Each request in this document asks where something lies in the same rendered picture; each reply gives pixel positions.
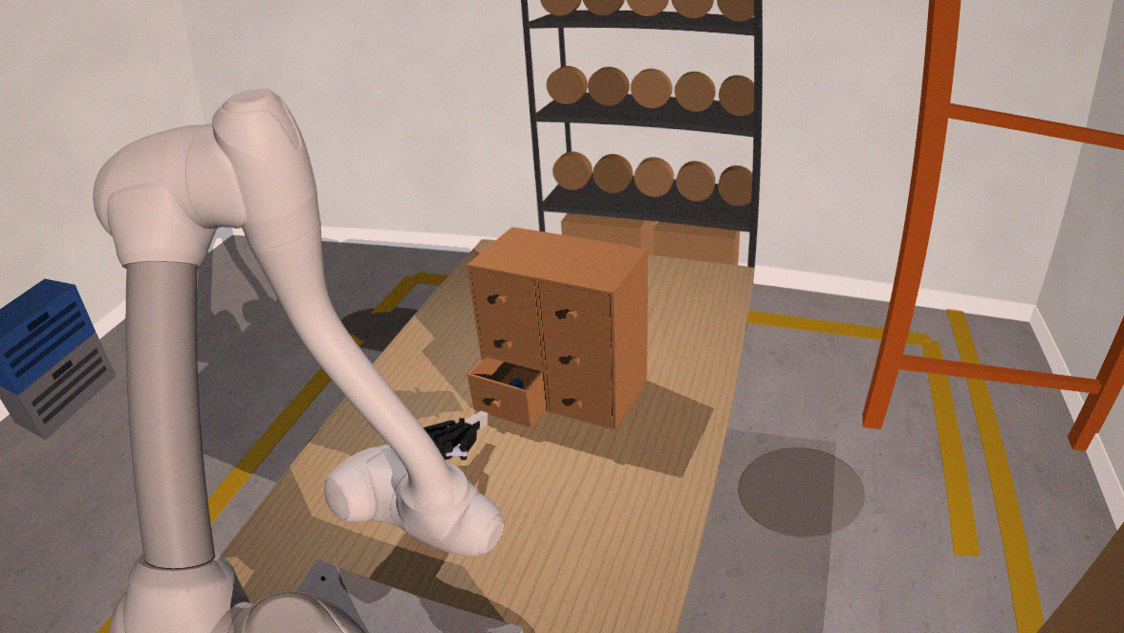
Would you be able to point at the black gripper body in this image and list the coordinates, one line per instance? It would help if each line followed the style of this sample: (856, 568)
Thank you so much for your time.
(444, 448)

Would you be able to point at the brown wooden chest of drawers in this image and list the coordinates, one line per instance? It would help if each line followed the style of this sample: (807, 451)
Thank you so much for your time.
(607, 268)

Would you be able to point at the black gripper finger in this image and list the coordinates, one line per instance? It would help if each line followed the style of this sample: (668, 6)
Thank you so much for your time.
(447, 426)
(465, 436)

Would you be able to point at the brown wooden drawer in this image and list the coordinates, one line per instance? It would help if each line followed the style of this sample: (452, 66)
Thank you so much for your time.
(565, 352)
(521, 342)
(488, 382)
(516, 296)
(567, 396)
(576, 311)

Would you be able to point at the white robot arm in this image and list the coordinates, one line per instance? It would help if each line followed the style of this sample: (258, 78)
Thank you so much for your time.
(163, 197)

